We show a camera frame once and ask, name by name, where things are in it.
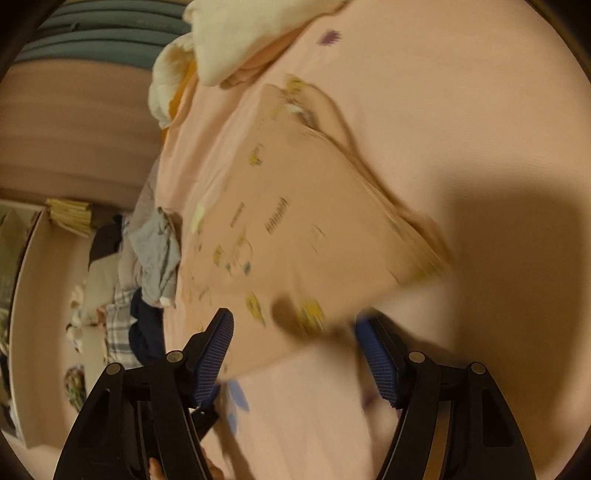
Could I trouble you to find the plaid grey blanket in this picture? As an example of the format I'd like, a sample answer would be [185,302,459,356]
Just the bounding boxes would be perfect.
[104,215,139,365]

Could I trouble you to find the peach duck print shirt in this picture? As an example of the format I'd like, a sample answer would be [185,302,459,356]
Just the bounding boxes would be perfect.
[178,76,455,374]

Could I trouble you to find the white folded cloth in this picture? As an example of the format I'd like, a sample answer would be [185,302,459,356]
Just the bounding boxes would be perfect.
[182,0,352,88]

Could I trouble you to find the pink animal print blanket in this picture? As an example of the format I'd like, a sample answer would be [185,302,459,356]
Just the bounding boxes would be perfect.
[157,0,591,480]

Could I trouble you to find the blue curtain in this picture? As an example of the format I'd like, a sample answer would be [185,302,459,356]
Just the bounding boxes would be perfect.
[14,0,192,65]

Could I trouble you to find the dark navy cloth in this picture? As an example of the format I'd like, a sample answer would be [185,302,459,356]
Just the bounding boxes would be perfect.
[128,288,167,367]

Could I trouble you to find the multicolour knitted cloth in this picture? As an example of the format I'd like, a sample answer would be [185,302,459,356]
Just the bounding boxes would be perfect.
[65,364,88,411]

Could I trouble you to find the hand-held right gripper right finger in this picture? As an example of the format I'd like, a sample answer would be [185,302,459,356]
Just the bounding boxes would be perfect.
[353,316,539,480]

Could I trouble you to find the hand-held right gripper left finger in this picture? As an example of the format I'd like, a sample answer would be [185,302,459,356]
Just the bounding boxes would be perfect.
[52,308,235,480]

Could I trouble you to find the brown knitted cloth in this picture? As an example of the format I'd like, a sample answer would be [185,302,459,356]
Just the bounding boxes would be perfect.
[89,224,123,261]

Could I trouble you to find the yellow pleated curtain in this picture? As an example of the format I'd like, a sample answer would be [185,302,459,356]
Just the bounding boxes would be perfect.
[45,198,95,238]

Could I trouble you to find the pink curtain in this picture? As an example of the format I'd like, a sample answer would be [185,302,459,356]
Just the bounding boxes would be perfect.
[0,60,164,204]

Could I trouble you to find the white goose plush toy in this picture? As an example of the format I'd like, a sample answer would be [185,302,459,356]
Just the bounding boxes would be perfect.
[148,34,201,130]

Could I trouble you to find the light blue clothes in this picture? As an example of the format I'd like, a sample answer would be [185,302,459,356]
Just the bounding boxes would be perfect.
[127,208,183,309]

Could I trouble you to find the white wall shelf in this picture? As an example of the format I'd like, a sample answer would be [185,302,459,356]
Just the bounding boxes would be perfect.
[0,203,49,448]

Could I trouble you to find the beige headboard cushion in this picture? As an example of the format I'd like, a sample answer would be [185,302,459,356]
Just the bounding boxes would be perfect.
[85,256,123,301]

